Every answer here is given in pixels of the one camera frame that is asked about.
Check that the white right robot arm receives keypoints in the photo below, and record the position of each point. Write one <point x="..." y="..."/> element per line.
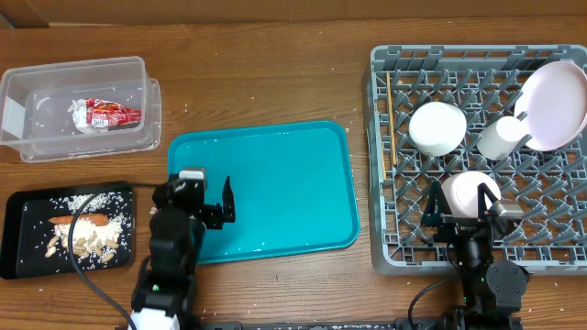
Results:
<point x="492" y="289"/>

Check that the teal plastic tray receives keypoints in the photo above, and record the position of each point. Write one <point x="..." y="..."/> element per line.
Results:
<point x="292" y="183"/>

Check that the wooden chopstick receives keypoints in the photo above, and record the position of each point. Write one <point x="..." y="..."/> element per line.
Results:
<point x="389" y="102"/>
<point x="384" y="171"/>

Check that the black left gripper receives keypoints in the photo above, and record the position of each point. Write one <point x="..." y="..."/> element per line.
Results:
<point x="212" y="210"/>

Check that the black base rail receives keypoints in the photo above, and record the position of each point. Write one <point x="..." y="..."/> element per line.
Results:
<point x="321" y="324"/>

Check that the pink bowl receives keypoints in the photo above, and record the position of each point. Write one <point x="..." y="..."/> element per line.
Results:
<point x="461" y="192"/>

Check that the white cup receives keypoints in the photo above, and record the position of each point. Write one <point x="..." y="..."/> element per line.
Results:
<point x="500" y="138"/>

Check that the white bowl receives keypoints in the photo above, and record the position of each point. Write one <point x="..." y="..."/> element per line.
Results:
<point x="437" y="128"/>

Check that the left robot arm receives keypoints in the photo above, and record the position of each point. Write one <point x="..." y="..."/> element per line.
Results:
<point x="165" y="292"/>

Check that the orange carrot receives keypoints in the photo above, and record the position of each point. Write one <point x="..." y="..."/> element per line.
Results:
<point x="95" y="219"/>

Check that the pink plate with food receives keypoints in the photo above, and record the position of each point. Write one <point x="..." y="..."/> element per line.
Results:
<point x="553" y="104"/>

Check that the clear plastic bin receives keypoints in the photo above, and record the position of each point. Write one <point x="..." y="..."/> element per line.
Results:
<point x="35" y="100"/>

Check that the white tissue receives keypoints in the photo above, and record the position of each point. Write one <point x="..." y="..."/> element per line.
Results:
<point x="78" y="110"/>

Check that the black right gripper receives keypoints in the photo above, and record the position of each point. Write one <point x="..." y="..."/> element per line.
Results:
<point x="454" y="226"/>

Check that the grey dish rack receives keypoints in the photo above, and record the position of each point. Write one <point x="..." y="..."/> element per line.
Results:
<point x="484" y="82"/>

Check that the spilled food scraps pile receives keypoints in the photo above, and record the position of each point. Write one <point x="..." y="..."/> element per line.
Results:
<point x="92" y="245"/>

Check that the black tray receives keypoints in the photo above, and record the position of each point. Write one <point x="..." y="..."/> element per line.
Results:
<point x="26" y="224"/>

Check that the red snack wrapper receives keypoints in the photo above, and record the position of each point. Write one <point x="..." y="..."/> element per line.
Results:
<point x="105" y="114"/>

